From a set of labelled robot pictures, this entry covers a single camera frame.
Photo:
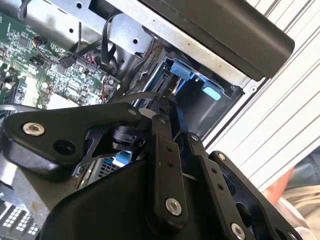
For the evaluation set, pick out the hard disk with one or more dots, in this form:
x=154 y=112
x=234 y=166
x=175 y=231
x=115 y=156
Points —
x=180 y=71

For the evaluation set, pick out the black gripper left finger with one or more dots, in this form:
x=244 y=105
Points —
x=100 y=115

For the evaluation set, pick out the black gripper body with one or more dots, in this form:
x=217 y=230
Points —
x=112 y=212

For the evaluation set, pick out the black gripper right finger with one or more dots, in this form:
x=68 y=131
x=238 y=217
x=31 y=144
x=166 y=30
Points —
x=215 y=180

